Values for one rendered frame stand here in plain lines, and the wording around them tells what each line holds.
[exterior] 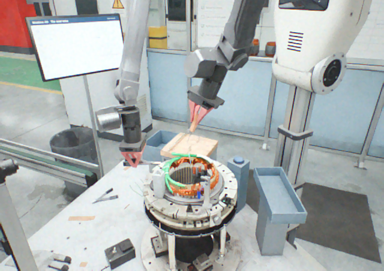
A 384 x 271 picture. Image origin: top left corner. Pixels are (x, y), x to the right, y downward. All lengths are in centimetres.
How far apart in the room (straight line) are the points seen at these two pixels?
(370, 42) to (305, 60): 198
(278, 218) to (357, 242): 161
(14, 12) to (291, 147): 398
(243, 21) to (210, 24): 246
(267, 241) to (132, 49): 82
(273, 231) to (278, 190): 15
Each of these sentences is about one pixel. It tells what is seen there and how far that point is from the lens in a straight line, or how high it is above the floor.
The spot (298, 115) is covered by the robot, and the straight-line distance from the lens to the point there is 112.
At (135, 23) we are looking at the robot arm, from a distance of 87.
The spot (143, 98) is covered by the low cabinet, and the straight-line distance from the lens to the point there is 340.
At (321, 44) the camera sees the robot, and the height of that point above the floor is 153.
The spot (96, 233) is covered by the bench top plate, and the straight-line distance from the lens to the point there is 127.
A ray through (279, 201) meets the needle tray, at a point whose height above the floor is 102.
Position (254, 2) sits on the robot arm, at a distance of 61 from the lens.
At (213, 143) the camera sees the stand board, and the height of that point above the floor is 107.
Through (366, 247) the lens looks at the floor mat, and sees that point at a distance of 250.
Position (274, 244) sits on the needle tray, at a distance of 113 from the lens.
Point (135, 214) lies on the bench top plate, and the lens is 131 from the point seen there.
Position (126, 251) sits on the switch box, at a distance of 112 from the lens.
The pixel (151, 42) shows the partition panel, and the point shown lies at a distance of 348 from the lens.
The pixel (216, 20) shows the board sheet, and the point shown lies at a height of 142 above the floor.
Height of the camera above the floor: 168
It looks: 26 degrees down
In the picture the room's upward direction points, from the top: straight up
